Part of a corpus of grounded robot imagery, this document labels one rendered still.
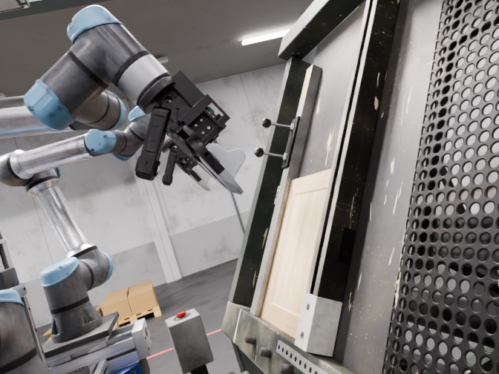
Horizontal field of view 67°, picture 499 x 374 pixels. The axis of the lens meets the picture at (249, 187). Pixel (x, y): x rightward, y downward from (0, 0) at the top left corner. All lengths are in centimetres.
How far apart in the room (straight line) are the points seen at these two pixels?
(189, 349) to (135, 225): 681
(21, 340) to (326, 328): 63
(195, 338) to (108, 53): 110
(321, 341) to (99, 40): 76
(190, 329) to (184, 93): 103
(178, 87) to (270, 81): 839
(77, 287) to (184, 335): 41
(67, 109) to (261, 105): 819
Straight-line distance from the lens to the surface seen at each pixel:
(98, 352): 135
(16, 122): 82
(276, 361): 112
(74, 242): 147
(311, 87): 150
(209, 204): 822
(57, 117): 66
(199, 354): 151
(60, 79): 65
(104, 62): 63
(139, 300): 574
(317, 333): 94
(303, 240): 117
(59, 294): 134
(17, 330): 88
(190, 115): 59
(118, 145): 124
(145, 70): 61
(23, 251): 868
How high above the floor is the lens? 131
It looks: 1 degrees up
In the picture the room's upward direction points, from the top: 17 degrees counter-clockwise
